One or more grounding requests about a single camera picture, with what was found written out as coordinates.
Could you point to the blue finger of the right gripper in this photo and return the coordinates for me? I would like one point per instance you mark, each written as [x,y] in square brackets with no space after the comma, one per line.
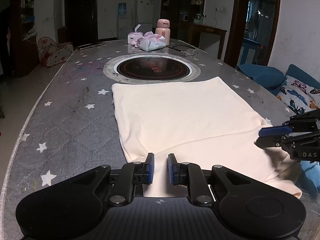
[274,131]
[270,141]

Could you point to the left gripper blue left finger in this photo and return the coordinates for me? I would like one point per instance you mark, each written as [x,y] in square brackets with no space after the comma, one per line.
[136,172]

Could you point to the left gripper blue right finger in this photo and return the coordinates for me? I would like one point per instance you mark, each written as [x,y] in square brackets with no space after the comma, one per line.
[180,173]

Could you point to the cream white garment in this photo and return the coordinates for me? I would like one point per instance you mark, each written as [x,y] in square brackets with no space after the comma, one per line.
[205,123]

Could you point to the butterfly patterned pillow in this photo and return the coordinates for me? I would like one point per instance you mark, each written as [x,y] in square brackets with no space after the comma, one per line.
[298,96]

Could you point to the blue sofa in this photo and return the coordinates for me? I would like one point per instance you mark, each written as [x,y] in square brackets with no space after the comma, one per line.
[271,78]

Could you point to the round black induction cooktop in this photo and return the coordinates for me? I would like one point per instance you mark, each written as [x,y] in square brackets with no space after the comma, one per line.
[142,69]

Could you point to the clear glasses on table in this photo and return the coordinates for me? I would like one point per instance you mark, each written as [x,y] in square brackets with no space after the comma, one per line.
[189,51]

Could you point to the dark wooden side table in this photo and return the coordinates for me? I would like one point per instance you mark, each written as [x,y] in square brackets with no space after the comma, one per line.
[206,36]

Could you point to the soft tissue pack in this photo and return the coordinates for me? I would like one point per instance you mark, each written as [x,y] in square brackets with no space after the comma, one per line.
[150,41]

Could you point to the pink tissue box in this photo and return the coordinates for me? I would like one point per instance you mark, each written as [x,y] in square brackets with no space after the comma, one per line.
[135,35]

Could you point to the pink thermos bottle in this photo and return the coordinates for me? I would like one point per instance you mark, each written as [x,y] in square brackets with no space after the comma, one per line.
[163,28]

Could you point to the pink patterned play tent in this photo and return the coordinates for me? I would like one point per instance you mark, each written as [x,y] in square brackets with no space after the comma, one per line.
[51,53]

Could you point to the water dispenser with blue bottle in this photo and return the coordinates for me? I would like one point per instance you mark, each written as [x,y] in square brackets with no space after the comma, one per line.
[122,21]

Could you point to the tall dark display cabinet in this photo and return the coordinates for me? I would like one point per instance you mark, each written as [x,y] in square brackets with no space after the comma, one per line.
[181,10]

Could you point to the white refrigerator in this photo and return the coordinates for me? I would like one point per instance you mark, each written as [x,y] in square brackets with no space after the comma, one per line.
[144,12]

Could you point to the dark wooden door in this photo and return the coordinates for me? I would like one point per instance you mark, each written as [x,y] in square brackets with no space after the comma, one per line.
[81,21]

